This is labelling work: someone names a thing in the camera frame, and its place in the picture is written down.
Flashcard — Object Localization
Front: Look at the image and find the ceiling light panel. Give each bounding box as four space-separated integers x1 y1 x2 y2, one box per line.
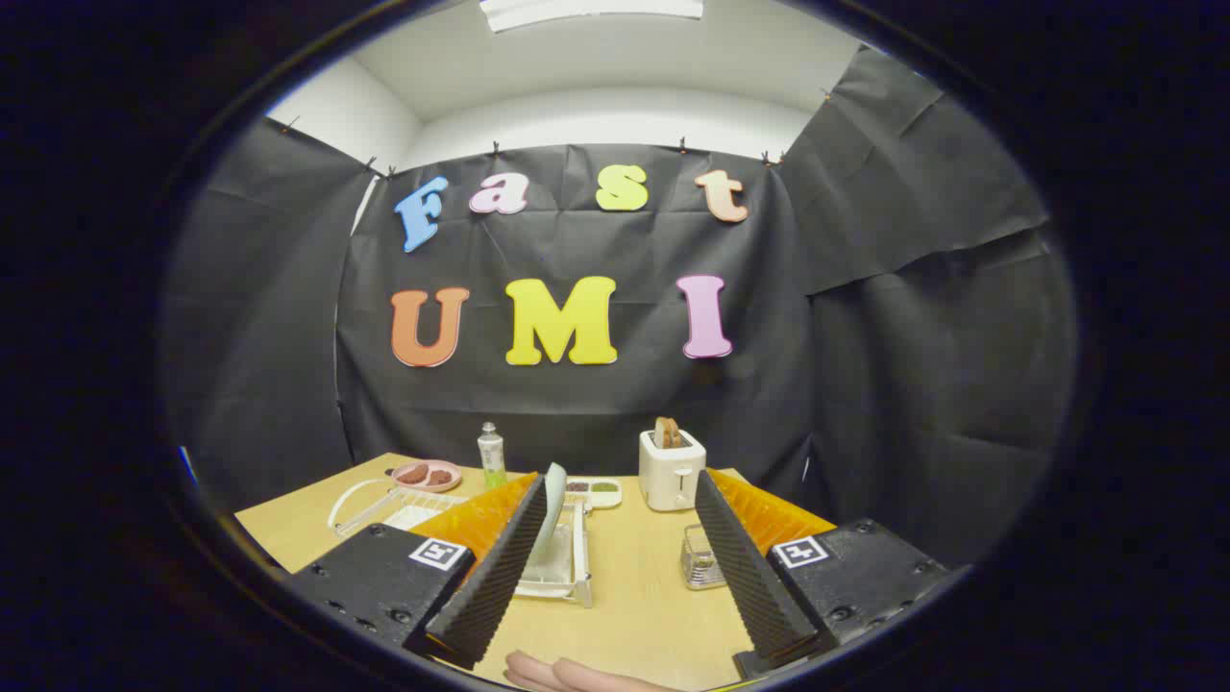
479 0 705 34

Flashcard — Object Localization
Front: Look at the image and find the white divided grain tray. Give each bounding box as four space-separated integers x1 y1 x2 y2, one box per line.
565 478 623 509

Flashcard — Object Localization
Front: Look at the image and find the pale green plate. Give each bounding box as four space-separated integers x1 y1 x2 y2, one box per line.
524 462 569 582

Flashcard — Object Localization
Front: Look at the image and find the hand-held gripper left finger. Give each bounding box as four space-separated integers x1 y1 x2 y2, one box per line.
286 471 549 671

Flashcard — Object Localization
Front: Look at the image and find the black backdrop cloth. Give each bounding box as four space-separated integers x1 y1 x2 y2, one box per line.
159 46 1077 568

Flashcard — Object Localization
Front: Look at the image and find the white toaster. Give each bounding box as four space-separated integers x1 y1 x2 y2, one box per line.
639 430 707 512

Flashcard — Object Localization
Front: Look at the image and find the white drip tray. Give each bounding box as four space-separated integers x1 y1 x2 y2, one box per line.
382 504 578 589

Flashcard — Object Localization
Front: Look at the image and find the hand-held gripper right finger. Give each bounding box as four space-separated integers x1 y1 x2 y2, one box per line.
694 468 950 681

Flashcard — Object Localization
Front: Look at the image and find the metal wire basket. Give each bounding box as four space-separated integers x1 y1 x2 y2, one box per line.
680 524 726 590

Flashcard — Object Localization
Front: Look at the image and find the pink plate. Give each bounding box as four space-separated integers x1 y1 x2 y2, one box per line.
391 459 463 493

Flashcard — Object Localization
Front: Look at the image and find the white wire dish rack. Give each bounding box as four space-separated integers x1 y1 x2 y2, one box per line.
327 478 594 608

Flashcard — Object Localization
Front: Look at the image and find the clear bottle with green liquid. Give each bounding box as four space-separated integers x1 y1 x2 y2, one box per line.
478 422 507 489

